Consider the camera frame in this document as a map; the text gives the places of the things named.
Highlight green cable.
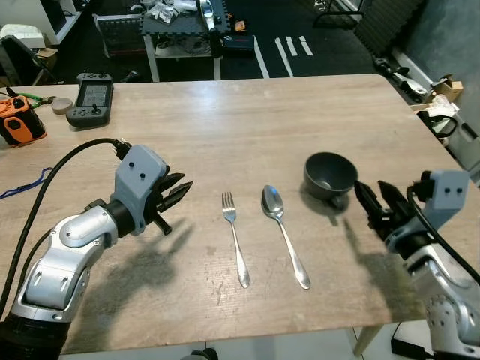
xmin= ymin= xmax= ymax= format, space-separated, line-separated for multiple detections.
xmin=6 ymin=88 xmax=49 ymax=107

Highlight blue cord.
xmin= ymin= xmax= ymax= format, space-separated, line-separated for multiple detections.
xmin=0 ymin=166 xmax=54 ymax=201

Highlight dark grey handheld controller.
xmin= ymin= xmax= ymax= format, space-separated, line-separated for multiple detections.
xmin=66 ymin=72 xmax=115 ymax=129

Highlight wooden table leg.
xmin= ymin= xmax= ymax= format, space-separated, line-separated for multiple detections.
xmin=352 ymin=325 xmax=384 ymax=358

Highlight small round grey disc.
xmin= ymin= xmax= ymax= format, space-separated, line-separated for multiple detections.
xmin=51 ymin=96 xmax=74 ymax=116

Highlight dark acoustic foam panel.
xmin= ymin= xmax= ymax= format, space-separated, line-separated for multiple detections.
xmin=352 ymin=0 xmax=430 ymax=59

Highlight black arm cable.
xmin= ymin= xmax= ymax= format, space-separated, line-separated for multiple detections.
xmin=407 ymin=184 xmax=480 ymax=284
xmin=0 ymin=137 xmax=125 ymax=316

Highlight black power adapter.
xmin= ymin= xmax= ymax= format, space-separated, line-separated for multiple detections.
xmin=390 ymin=337 xmax=433 ymax=360

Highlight black robot foot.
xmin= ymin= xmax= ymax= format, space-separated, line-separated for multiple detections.
xmin=180 ymin=347 xmax=219 ymax=360

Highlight black-topped table with white legs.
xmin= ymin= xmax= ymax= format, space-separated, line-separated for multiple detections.
xmin=139 ymin=6 xmax=257 ymax=83

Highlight black and white floor tool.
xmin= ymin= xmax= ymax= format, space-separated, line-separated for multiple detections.
xmin=373 ymin=55 xmax=433 ymax=103

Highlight grey plastic crate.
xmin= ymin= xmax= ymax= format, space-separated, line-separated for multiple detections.
xmin=93 ymin=13 xmax=148 ymax=59

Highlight orange and black device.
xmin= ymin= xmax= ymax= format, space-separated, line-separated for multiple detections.
xmin=0 ymin=95 xmax=48 ymax=148

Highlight silver metal spoon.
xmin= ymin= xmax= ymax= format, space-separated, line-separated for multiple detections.
xmin=261 ymin=184 xmax=311 ymax=291

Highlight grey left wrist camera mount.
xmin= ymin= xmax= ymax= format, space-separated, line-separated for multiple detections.
xmin=114 ymin=145 xmax=169 ymax=227

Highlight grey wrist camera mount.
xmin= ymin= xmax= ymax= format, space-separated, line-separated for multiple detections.
xmin=114 ymin=145 xmax=169 ymax=227
xmin=417 ymin=169 xmax=470 ymax=230

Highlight small wooden box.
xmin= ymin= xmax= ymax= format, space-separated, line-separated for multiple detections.
xmin=412 ymin=73 xmax=465 ymax=122

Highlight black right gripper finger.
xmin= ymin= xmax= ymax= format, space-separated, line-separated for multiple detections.
xmin=377 ymin=179 xmax=412 ymax=218
xmin=353 ymin=181 xmax=379 ymax=224

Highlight white crumpled bags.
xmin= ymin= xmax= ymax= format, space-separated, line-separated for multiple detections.
xmin=145 ymin=0 xmax=200 ymax=23

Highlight silver metal fork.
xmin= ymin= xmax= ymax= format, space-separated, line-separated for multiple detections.
xmin=221 ymin=192 xmax=251 ymax=290

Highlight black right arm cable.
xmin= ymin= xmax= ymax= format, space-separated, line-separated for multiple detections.
xmin=407 ymin=184 xmax=480 ymax=284

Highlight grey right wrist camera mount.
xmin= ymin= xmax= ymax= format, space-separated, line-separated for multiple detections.
xmin=417 ymin=169 xmax=470 ymax=230

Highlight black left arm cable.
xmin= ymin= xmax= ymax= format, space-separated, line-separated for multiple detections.
xmin=0 ymin=137 xmax=125 ymax=316

